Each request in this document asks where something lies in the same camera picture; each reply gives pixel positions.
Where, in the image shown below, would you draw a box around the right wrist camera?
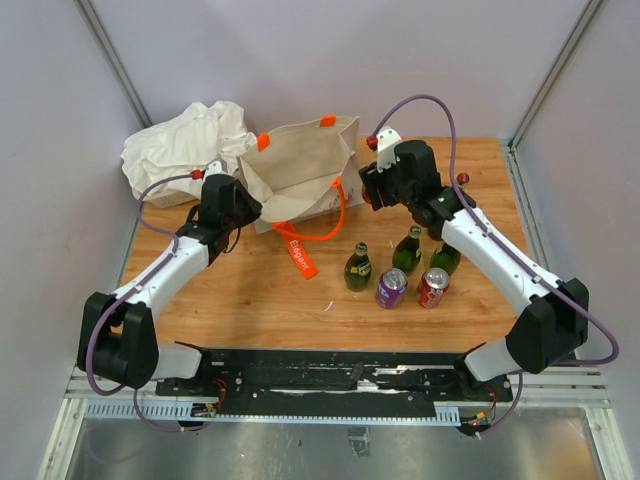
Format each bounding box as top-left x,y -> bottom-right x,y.
366,125 -> 402,173

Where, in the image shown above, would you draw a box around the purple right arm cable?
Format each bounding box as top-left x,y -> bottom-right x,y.
366,93 -> 620,441

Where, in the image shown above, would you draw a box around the red soda can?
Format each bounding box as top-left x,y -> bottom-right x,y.
361,185 -> 372,205
416,267 -> 450,308

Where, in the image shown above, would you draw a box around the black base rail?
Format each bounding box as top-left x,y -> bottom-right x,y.
155,349 -> 513,419

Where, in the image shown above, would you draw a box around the brown cola glass bottle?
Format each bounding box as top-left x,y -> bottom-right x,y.
456,172 -> 470,186

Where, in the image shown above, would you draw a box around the white plastic basket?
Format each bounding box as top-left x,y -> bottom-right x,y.
145,191 -> 196,209

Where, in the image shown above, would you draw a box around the beige canvas tote bag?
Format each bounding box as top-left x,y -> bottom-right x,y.
239,115 -> 364,279

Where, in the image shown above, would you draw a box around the aluminium corner post left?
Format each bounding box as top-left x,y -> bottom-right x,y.
74,0 -> 152,128

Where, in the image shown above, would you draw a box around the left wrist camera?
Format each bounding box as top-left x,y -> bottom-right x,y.
204,159 -> 228,176

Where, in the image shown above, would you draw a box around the green glass bottle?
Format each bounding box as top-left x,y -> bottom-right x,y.
392,225 -> 422,276
343,242 -> 371,292
429,243 -> 461,276

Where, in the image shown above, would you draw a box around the aluminium corner post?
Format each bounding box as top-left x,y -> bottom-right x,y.
74,0 -> 152,128
507,0 -> 611,149

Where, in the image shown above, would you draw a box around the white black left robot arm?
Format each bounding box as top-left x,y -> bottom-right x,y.
77,170 -> 262,396

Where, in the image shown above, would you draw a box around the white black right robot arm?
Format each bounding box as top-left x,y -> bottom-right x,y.
359,133 -> 589,400

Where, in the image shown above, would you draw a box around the white crumpled cloth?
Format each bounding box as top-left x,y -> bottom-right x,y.
121,101 -> 256,197

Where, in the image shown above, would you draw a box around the purple soda can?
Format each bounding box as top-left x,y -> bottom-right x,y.
376,268 -> 408,309

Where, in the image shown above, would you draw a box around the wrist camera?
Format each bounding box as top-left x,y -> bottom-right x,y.
204,159 -> 228,176
366,125 -> 402,173

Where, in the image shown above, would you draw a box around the aluminium corner post right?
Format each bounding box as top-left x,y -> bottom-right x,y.
507,0 -> 611,149

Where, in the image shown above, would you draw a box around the grey slotted cable duct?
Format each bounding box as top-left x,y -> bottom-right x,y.
82,399 -> 461,426

